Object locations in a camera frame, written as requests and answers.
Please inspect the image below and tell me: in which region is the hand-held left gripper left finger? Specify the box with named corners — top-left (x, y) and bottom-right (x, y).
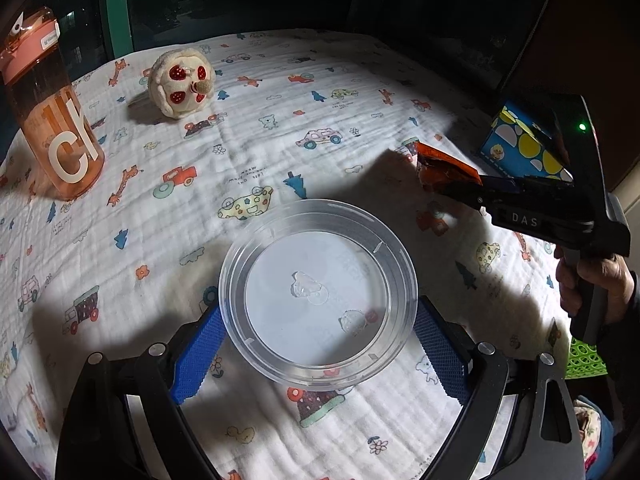
top-left (54, 302), bottom-right (228, 480)

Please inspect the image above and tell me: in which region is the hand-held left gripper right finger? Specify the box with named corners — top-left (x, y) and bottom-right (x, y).
top-left (412, 295), bottom-right (586, 480)

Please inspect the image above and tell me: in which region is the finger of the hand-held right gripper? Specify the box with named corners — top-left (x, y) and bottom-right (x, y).
top-left (481, 175), bottom-right (576, 196)
top-left (435, 180), bottom-right (501, 213)

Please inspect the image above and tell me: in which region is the orange snack wrapper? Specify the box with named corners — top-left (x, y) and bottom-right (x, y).
top-left (410, 141), bottom-right (483, 193)

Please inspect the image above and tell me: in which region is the clear plastic round lid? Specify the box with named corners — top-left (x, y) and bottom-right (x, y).
top-left (218, 199), bottom-right (418, 391)

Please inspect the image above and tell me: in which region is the green plastic basket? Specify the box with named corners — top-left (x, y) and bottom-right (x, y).
top-left (565, 337), bottom-right (608, 378)

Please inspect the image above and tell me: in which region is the person's right hand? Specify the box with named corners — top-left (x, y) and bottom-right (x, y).
top-left (554, 252), bottom-right (640, 320)

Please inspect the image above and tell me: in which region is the blue patterned tissue box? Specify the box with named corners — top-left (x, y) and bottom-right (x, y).
top-left (479, 100), bottom-right (576, 183)

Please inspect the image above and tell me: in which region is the printed white blanket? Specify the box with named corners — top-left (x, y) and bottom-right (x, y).
top-left (0, 27), bottom-right (581, 480)

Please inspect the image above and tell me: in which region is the floral cloth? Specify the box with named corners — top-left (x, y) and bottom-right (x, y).
top-left (572, 395), bottom-right (617, 472)

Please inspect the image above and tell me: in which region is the cream plush toy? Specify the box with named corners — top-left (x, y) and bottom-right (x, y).
top-left (148, 44), bottom-right (216, 121)

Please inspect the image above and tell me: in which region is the orange water bottle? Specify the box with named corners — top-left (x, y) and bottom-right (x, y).
top-left (0, 6), bottom-right (106, 200)

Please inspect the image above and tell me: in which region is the green window frame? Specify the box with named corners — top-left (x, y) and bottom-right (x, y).
top-left (104, 0), bottom-right (137, 56)

